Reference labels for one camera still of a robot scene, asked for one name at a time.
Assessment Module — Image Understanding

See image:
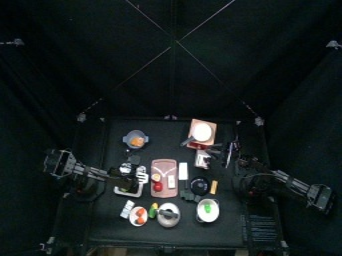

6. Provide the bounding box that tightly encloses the white ridged toy piece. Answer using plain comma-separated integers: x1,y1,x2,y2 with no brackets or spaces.
135,165,150,185

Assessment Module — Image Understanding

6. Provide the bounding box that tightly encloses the white toy tray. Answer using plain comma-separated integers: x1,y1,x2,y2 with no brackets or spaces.
112,183,146,199

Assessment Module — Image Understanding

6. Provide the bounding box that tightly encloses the pink square toy tray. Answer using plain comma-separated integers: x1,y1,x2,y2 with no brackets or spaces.
187,118,218,146

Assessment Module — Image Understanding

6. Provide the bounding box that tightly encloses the white round toy plate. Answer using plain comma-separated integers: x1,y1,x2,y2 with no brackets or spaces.
192,123,214,143

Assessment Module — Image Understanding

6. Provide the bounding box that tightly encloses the pink toy cutting board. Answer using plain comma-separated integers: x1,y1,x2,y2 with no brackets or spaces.
150,158,180,199

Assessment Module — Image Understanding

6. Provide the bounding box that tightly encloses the small white toy carton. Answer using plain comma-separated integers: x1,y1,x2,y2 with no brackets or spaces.
119,199,136,220

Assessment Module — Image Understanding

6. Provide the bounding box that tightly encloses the yellow green toy corn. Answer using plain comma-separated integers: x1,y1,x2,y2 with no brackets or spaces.
147,202,160,220

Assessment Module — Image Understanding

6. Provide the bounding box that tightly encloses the white rectangular toy block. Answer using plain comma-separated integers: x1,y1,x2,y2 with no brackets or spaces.
178,161,190,181

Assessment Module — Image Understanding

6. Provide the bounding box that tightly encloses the white plate with orange food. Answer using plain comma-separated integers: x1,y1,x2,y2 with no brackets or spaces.
128,206,150,228

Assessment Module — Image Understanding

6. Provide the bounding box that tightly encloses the orange toy food piece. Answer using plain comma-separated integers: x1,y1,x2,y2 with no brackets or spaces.
130,137,146,148

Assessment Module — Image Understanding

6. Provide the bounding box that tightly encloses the orange-yellow toy block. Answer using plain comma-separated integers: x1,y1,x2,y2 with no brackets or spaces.
208,179,220,196

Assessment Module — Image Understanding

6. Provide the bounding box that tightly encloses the black toy frying pan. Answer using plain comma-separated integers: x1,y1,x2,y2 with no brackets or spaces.
179,176,211,203

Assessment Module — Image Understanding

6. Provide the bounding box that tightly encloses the blue-grey toy bowl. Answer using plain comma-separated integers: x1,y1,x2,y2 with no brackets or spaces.
122,129,151,150

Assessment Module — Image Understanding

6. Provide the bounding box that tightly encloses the grey toy pot lid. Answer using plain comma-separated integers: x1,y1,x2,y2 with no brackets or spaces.
156,202,182,229

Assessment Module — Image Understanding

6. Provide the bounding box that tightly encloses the white toy pot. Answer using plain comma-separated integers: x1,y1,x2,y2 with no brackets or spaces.
195,198,222,224

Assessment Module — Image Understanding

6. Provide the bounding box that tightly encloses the red toy pan grey handle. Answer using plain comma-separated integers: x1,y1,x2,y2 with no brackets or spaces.
179,135,210,151

